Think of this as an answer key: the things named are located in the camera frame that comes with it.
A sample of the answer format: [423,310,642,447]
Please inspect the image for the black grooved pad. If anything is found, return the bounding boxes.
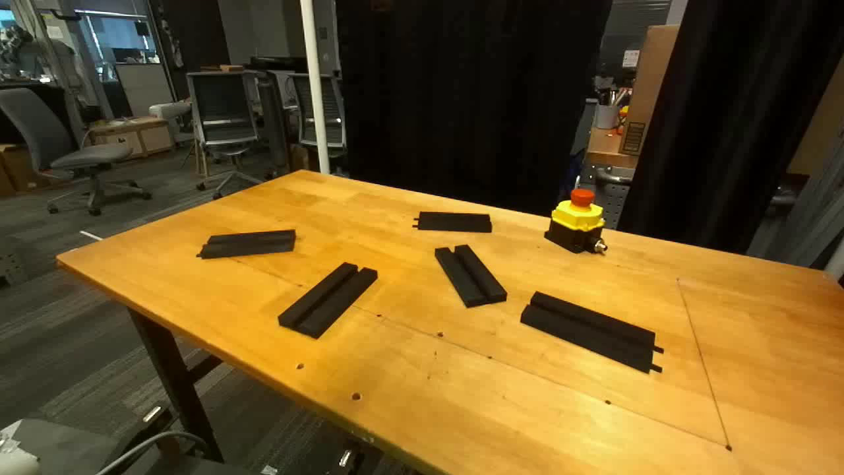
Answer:
[518,289,668,378]
[432,243,510,308]
[276,261,381,341]
[411,209,497,234]
[195,226,298,261]

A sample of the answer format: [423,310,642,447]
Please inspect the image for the mesh-back office chair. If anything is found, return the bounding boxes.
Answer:
[269,71,352,165]
[184,66,269,199]

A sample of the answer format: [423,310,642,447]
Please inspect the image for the wide black curtain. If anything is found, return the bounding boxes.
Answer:
[334,0,615,219]

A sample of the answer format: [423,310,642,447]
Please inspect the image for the yellow emergency stop button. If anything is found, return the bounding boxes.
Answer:
[544,184,613,257]

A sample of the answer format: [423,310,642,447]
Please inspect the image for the white vertical pole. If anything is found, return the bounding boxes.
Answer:
[296,0,334,177]

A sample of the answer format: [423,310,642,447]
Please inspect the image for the small cardboard box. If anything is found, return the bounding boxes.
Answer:
[585,127,639,172]

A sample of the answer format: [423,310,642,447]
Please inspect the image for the tall cardboard box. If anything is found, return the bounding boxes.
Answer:
[625,20,683,135]

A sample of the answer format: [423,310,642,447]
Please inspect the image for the low wooden cabinet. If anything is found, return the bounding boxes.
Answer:
[84,116,176,160]

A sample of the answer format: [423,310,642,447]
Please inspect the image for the narrow black curtain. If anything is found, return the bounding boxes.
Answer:
[617,0,844,257]

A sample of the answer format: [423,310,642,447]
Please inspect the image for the grey high-back office chair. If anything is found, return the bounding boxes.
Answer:
[0,85,156,219]

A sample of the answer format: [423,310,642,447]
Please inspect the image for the brown cardboard box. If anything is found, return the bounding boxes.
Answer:
[0,143,39,197]

